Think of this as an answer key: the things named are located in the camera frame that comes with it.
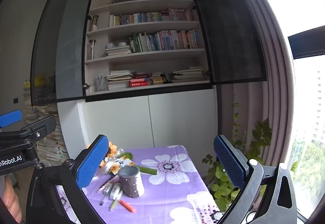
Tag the glass vase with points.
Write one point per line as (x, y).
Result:
(91, 50)

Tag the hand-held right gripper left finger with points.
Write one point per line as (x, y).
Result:
(92, 161)

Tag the row of green and pink books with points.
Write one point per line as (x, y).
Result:
(165, 40)

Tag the green potted plant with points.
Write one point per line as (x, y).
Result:
(221, 183)

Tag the orange pen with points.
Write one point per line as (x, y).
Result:
(127, 206)

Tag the white bookcase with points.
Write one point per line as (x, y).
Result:
(152, 55)

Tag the purple floral tablecloth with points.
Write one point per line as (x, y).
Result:
(165, 196)

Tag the small stack of brown books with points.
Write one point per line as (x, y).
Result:
(160, 79)

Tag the tall stack of worn books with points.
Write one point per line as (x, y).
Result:
(119, 80)

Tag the flat stack of white books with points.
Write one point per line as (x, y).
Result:
(118, 50)

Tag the stack of red books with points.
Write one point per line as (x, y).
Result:
(139, 83)

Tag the dark window frame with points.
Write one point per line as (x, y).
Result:
(307, 41)

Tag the dark glass cabinet door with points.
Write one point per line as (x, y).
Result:
(228, 36)
(63, 48)

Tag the grey dotted pen holder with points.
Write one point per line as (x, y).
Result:
(132, 183)

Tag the person's left hand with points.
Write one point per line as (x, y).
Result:
(10, 201)

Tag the white lower cabinet door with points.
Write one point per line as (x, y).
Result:
(182, 117)
(119, 122)

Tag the crochet flower bouquet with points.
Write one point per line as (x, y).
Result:
(121, 163)

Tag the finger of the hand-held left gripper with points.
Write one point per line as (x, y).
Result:
(40, 126)
(10, 117)

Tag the black wall switch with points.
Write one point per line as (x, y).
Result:
(15, 100)

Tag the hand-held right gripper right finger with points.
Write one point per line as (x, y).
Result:
(228, 161)

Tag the row of colourful books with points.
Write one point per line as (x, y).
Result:
(152, 17)

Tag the white eraser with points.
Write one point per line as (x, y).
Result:
(107, 189)

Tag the pale green pen gold clip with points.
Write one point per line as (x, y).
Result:
(114, 204)

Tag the clear pen frosted cap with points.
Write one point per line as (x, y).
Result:
(103, 199)

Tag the white correction tape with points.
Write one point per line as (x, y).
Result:
(115, 191)

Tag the red pen clear cap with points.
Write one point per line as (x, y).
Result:
(108, 183)

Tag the tall stack of papers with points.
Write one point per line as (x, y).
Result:
(50, 145)

